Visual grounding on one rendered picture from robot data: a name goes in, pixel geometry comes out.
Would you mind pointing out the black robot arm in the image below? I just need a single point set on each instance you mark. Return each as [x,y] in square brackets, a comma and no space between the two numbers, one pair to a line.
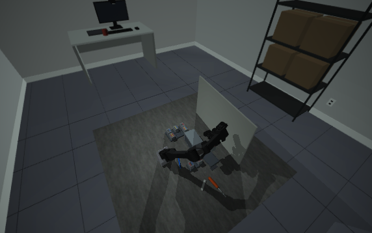
[218,133]

